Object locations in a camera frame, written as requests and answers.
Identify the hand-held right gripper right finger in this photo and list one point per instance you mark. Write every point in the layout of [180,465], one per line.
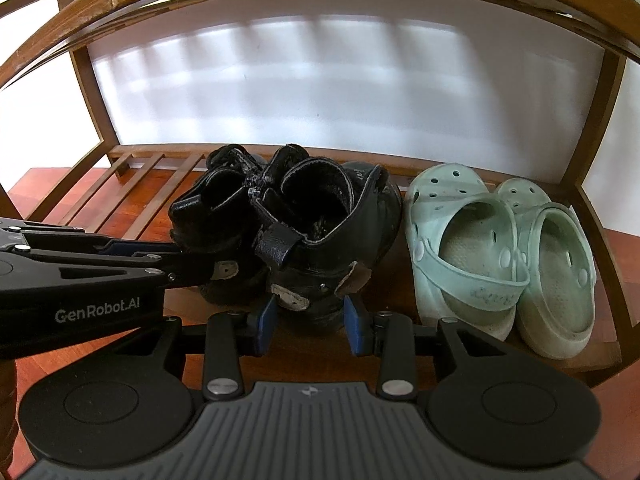
[354,327]

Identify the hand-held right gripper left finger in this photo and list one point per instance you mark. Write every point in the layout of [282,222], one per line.
[265,327]

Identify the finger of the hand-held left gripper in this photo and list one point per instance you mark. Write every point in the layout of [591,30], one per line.
[125,260]
[140,248]

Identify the black leather boot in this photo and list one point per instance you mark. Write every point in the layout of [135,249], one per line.
[210,200]
[320,260]

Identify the mint green clog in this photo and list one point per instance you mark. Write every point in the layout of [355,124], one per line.
[560,280]
[450,260]

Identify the wooden shoe rack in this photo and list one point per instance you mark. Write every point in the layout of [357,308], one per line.
[100,110]

